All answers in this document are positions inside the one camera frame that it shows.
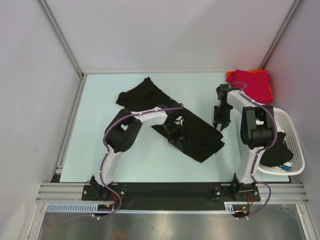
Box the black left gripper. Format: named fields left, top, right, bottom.
left=162, top=122, right=183, bottom=152

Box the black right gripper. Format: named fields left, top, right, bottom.
left=213, top=103, right=233, bottom=130

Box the black t shirt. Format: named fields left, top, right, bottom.
left=260, top=132, right=294, bottom=167
left=116, top=77, right=225, bottom=163

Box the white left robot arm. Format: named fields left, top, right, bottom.
left=87, top=103, right=184, bottom=201

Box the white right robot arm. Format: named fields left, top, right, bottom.
left=213, top=84, right=278, bottom=202

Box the folded red t shirt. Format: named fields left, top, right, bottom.
left=226, top=69, right=273, bottom=106

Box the white plastic laundry basket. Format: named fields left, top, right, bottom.
left=257, top=108, right=305, bottom=176

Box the black t shirt in basket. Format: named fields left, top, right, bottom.
left=260, top=132, right=294, bottom=167

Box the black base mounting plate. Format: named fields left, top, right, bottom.
left=81, top=181, right=261, bottom=211

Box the blue white garment in basket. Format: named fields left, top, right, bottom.
left=279, top=141, right=294, bottom=172

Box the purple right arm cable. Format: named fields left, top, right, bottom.
left=229, top=81, right=278, bottom=221

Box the white slotted cable duct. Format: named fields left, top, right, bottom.
left=46, top=203, right=114, bottom=214

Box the right aluminium corner post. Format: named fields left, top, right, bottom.
left=259, top=0, right=304, bottom=69

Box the aluminium corner post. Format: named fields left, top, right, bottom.
left=36, top=0, right=84, bottom=79
left=259, top=0, right=304, bottom=69

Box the left aluminium corner post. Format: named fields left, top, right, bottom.
left=36, top=0, right=84, bottom=79

